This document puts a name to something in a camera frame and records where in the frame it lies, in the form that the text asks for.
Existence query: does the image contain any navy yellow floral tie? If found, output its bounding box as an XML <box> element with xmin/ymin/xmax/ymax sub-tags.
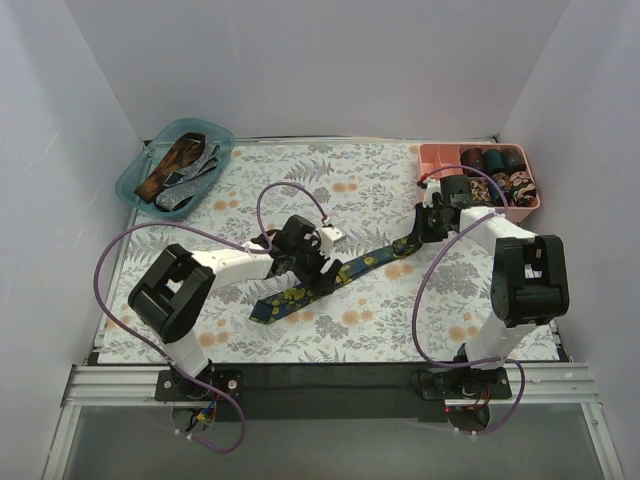
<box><xmin>249</xmin><ymin>236</ymin><xmax>423</xmax><ymax>325</ymax></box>

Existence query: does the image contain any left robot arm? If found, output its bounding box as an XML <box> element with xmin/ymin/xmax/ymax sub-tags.
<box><xmin>128</xmin><ymin>215</ymin><xmax>345</xmax><ymax>400</ymax></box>

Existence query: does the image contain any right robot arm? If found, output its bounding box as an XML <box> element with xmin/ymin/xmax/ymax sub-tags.
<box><xmin>407</xmin><ymin>174</ymin><xmax>569</xmax><ymax>399</ymax></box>

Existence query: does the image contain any pink compartment tray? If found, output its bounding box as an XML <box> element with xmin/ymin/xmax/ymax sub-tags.
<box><xmin>418</xmin><ymin>143</ymin><xmax>541</xmax><ymax>223</ymax></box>

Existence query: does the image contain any dark red rolled tie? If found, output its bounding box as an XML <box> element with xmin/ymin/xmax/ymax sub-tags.
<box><xmin>460</xmin><ymin>147</ymin><xmax>486</xmax><ymax>177</ymax></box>

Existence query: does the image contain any navy patterned rolled tie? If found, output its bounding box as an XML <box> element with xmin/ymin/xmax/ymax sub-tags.
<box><xmin>488</xmin><ymin>172</ymin><xmax>513</xmax><ymax>206</ymax></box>

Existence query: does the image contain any teal rolled tie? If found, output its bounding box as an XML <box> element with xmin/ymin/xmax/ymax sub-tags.
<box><xmin>483</xmin><ymin>149</ymin><xmax>506</xmax><ymax>176</ymax></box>

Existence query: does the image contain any black pink floral rolled tie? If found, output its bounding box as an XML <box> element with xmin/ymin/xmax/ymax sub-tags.
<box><xmin>508</xmin><ymin>170</ymin><xmax>538</xmax><ymax>207</ymax></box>

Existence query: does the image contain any floral table mat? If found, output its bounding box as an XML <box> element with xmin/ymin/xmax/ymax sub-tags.
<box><xmin>97</xmin><ymin>142</ymin><xmax>561</xmax><ymax>365</ymax></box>

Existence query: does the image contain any grey patterned tie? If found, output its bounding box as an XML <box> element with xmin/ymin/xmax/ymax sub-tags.
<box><xmin>153</xmin><ymin>143</ymin><xmax>221</xmax><ymax>212</ymax></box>

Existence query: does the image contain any brown orange tie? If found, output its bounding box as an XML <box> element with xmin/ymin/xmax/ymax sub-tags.
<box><xmin>135</xmin><ymin>132</ymin><xmax>206</xmax><ymax>203</ymax></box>

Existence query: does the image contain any teal plastic bin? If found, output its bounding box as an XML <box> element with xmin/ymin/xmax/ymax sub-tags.
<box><xmin>115</xmin><ymin>118</ymin><xmax>235</xmax><ymax>221</ymax></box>

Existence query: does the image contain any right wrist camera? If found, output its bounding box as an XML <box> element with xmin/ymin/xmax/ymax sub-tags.
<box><xmin>417</xmin><ymin>174</ymin><xmax>441</xmax><ymax>207</ymax></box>

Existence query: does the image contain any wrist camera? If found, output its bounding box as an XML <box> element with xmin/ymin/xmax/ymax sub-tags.
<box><xmin>417</xmin><ymin>174</ymin><xmax>441</xmax><ymax>207</ymax></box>
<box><xmin>317</xmin><ymin>226</ymin><xmax>345</xmax><ymax>257</ymax></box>

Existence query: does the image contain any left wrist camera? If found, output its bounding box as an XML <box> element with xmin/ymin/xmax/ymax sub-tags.
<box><xmin>317</xmin><ymin>226</ymin><xmax>345</xmax><ymax>257</ymax></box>

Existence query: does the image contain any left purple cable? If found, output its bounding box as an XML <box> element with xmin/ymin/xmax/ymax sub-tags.
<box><xmin>94</xmin><ymin>182</ymin><xmax>334</xmax><ymax>455</ymax></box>

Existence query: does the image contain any purple cable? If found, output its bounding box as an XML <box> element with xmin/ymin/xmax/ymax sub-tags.
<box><xmin>410</xmin><ymin>167</ymin><xmax>525</xmax><ymax>438</ymax></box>
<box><xmin>94</xmin><ymin>182</ymin><xmax>334</xmax><ymax>455</ymax></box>

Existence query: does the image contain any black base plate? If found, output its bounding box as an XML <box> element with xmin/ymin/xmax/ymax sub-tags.
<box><xmin>154</xmin><ymin>363</ymin><xmax>511</xmax><ymax>424</ymax></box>

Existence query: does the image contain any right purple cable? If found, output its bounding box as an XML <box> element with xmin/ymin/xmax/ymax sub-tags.
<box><xmin>410</xmin><ymin>167</ymin><xmax>525</xmax><ymax>438</ymax></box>

